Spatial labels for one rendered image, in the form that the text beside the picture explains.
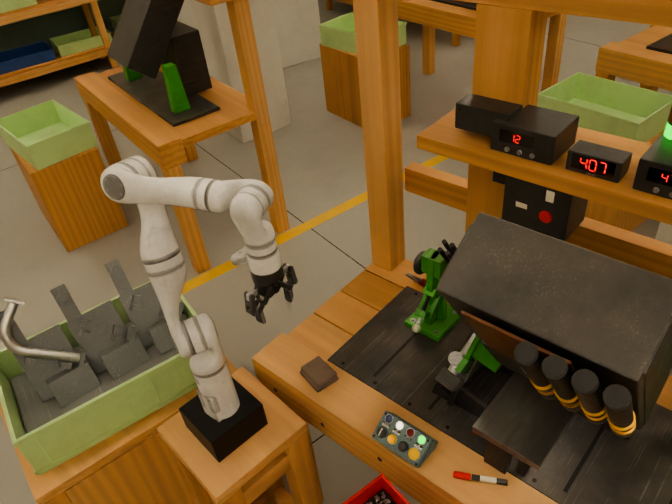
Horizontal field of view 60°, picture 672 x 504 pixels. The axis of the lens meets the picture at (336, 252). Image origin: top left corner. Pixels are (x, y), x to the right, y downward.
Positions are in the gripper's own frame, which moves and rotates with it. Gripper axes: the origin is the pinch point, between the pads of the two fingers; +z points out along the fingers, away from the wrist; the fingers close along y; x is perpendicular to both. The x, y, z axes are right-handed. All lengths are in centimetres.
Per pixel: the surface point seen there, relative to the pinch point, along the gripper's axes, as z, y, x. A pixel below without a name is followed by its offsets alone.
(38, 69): 105, 174, 588
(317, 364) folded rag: 36.9, 14.1, 5.1
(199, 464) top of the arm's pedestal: 45, -28, 12
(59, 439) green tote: 41, -49, 49
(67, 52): 100, 213, 592
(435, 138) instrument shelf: -24, 55, -9
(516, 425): 17, 17, -56
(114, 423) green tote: 47, -35, 46
